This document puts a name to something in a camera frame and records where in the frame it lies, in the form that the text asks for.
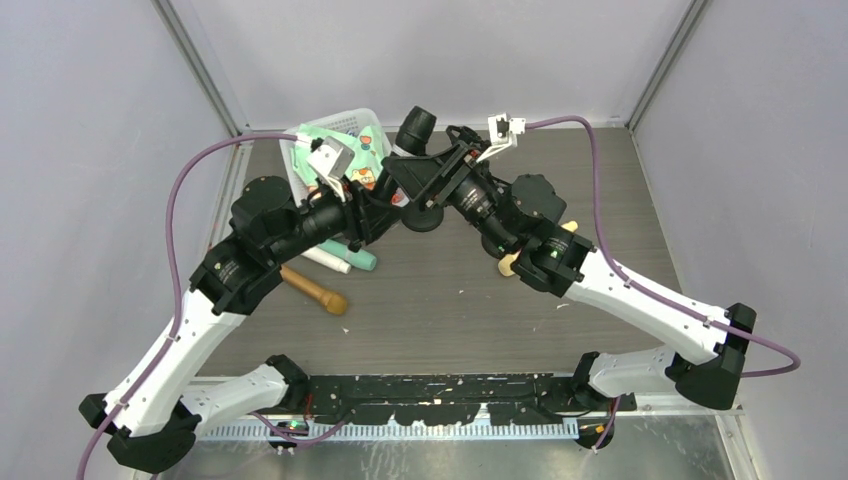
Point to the brown microphone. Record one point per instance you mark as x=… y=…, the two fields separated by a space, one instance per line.
x=332 y=302

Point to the mint green microphone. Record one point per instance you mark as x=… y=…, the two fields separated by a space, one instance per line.
x=359 y=259

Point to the white plastic basket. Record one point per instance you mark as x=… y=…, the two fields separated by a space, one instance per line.
x=358 y=129

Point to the white microphone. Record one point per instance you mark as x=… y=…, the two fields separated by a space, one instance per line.
x=327 y=260

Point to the black tripod shock-mount stand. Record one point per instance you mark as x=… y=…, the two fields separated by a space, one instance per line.
x=469 y=136

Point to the beige microphone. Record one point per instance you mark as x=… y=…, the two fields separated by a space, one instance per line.
x=505 y=265

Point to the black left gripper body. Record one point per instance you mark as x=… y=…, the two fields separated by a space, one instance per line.
x=359 y=210

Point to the green cartoon print cloth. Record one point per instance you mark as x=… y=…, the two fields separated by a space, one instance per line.
x=367 y=143

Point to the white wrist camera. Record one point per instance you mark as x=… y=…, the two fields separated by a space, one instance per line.
x=504 y=130
x=329 y=159

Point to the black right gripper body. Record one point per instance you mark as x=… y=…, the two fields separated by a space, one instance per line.
x=440 y=175

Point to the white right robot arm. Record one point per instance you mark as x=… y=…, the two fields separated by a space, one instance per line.
x=702 y=347

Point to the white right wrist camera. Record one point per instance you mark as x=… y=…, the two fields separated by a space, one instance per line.
x=504 y=130

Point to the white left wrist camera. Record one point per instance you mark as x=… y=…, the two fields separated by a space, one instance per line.
x=329 y=159

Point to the black microphone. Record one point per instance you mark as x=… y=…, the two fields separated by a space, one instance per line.
x=413 y=135

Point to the black round-base stand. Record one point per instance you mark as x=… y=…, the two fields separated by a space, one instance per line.
x=497 y=248
x=420 y=219

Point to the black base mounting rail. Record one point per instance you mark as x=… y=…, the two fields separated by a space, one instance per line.
x=439 y=400

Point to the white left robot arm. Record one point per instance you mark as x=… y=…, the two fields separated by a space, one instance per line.
x=150 y=421

